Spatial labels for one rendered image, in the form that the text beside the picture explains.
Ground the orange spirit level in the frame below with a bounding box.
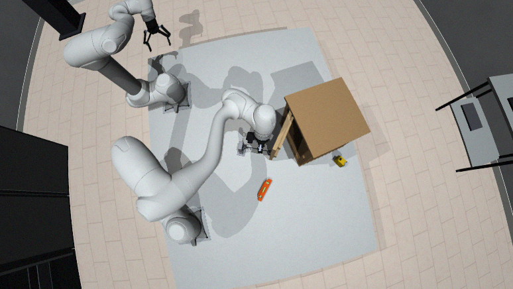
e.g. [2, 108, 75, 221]
[258, 179, 272, 202]

